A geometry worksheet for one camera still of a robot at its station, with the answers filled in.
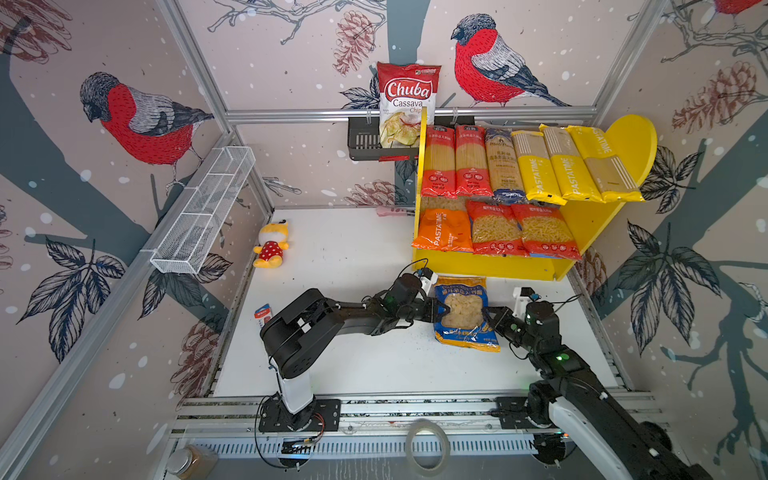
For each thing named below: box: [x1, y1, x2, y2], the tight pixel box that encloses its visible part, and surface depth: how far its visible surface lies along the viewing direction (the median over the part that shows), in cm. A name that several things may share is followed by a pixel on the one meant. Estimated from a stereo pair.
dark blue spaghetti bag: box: [484, 127, 527, 204], surface depth 73 cm
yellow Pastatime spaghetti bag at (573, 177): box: [539, 124, 606, 203], surface depth 71 cm
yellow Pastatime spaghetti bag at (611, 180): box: [566, 125, 646, 203], surface depth 72 cm
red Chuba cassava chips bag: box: [377, 62, 442, 161], surface depth 85 cm
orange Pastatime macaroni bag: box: [412, 196, 474, 252], surface depth 92 cm
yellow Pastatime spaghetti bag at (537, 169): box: [511, 130, 567, 205], surface depth 72 cm
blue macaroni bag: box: [434, 276, 500, 352], surface depth 85 cm
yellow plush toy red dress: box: [253, 220, 290, 268], surface depth 106 cm
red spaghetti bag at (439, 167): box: [422, 125, 458, 197], surface depth 73 cm
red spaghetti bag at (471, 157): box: [455, 124, 493, 196], surface depth 73 cm
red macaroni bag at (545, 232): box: [512, 204, 582, 260], surface depth 91 cm
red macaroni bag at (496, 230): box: [466, 200, 527, 257], surface depth 92 cm
